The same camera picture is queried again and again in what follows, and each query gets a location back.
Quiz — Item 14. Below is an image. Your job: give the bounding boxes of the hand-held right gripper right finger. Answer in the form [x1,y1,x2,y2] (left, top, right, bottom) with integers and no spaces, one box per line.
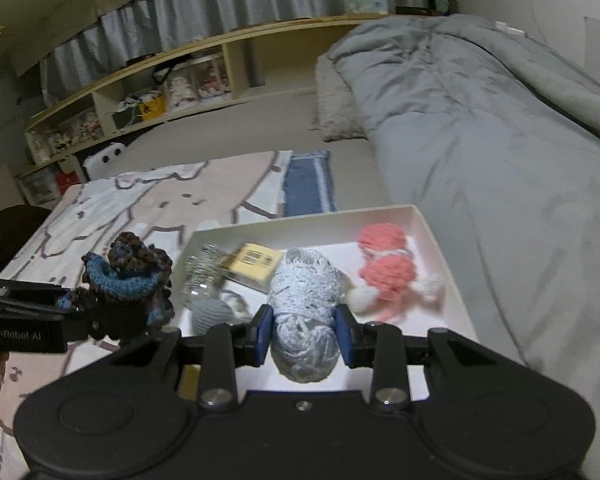
[331,305,502,412]

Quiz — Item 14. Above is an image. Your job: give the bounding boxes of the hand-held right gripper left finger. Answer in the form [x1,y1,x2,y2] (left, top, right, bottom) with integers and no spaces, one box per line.
[107,305,276,412]

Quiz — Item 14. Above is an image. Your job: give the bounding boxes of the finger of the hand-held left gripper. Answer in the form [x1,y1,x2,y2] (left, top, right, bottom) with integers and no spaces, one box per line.
[60,300,148,346]
[0,280,83,313]

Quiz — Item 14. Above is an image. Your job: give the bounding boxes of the dark blue crochet pouch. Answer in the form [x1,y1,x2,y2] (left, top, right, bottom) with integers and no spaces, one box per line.
[72,231,177,346]

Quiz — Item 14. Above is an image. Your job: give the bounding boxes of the light grey yarn ball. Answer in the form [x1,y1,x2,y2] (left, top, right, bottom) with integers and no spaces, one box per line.
[267,247,347,386]

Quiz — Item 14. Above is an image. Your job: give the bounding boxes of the grey crochet piece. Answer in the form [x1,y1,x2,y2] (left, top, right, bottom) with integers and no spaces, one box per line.
[191,297,236,337]

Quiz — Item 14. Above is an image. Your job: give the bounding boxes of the small yellow box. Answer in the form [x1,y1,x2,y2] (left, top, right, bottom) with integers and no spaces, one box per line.
[220,242,285,295]

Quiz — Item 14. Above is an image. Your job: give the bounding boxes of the pink crochet doll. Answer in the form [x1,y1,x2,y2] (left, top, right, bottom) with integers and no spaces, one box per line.
[347,222,447,324]

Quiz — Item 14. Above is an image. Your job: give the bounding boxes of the silver beaded ornament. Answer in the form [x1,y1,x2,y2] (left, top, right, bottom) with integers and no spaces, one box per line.
[182,244,236,301]

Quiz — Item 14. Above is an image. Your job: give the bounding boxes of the white cardboard box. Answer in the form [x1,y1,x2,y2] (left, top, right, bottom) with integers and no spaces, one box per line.
[172,203,482,406]

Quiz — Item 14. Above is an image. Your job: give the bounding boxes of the dark chair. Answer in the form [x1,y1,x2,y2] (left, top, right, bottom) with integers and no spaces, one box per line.
[0,204,51,283]

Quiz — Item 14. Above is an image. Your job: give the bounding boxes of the clear storage box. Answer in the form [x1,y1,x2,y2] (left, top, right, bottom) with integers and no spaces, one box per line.
[22,172,58,205]

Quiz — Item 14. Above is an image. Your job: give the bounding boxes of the red box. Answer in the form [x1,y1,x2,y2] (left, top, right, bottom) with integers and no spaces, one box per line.
[55,171,83,196]

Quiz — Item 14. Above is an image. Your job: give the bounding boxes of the cartoon printed blanket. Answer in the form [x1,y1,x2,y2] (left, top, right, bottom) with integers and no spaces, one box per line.
[0,149,296,478]

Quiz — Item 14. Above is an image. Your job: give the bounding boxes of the blue folded cloth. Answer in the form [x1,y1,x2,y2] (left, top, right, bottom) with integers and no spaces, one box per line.
[282,150,337,217]

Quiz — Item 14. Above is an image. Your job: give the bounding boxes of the white appliance with two holes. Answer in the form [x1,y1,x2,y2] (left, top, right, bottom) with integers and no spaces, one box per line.
[82,144,128,181]

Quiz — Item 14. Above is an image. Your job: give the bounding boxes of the yellow bag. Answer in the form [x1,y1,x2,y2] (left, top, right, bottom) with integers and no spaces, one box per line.
[141,96,167,120]

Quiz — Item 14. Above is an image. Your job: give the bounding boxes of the fuzzy beige pillow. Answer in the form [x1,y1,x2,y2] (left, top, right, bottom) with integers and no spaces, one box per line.
[311,53,367,142]

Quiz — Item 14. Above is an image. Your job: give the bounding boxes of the grey duvet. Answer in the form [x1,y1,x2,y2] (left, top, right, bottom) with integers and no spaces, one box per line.
[327,12,600,393]

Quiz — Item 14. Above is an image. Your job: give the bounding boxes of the clear doll display box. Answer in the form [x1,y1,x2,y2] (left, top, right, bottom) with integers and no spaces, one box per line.
[192,57,233,105]
[164,67,200,112]

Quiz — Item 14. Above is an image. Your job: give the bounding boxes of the wooden bedside shelf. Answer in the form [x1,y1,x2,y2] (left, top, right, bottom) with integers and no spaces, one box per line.
[10,12,406,183]

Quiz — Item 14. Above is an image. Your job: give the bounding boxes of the light blue tissue box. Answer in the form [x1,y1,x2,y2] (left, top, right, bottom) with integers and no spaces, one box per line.
[347,0,397,15]

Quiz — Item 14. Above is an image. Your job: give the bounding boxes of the white charger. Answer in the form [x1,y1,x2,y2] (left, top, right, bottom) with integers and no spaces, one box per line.
[495,20,527,38]

